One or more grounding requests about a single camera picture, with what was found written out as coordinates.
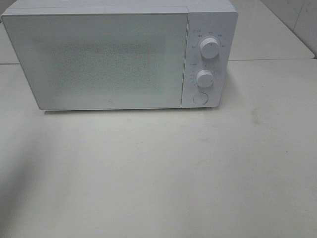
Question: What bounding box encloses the white round door button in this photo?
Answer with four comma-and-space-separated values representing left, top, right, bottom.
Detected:
193, 93, 208, 105

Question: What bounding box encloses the white microwave door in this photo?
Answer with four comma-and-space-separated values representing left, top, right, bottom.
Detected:
3, 14, 188, 111

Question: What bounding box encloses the white lower timer knob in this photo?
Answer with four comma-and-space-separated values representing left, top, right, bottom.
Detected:
196, 70, 214, 88

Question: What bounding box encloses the white upper power knob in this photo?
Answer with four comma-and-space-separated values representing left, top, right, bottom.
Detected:
199, 36, 220, 59

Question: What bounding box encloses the white microwave oven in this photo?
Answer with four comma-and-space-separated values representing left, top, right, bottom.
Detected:
1, 0, 238, 110

